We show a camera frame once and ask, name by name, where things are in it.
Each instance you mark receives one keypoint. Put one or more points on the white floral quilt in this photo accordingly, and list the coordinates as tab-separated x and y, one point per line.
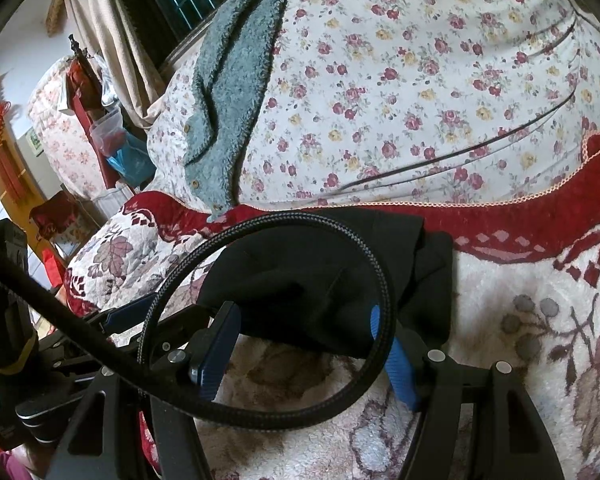
405	85

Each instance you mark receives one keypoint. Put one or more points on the clear plastic bag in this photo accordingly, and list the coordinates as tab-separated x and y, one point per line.
105	127

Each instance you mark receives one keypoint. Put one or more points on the beige curtain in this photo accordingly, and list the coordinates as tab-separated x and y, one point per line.
105	35

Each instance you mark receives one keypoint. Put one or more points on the red cloth covered stool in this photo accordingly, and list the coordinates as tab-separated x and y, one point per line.
57	215

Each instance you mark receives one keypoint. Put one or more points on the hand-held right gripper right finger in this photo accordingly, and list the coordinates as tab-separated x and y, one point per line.
401	372

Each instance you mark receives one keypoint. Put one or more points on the pink cloth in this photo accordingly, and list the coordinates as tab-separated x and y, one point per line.
20	467

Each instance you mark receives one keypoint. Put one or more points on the dark wooden bedpost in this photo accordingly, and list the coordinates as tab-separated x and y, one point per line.
77	50

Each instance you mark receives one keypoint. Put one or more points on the teal fleece jacket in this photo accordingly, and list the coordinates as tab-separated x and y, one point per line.
230	85

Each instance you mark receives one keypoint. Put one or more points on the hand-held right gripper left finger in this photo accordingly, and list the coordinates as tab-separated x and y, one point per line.
220	345

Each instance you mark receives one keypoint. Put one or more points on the red white patterned blanket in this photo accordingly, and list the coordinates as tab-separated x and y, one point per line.
505	280

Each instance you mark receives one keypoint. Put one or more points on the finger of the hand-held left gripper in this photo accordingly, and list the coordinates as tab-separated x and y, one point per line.
127	317
182	322

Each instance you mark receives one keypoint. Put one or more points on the black pants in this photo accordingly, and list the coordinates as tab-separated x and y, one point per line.
290	280

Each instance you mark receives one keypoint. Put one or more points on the pink floral bedding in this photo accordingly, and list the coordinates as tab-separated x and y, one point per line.
60	130

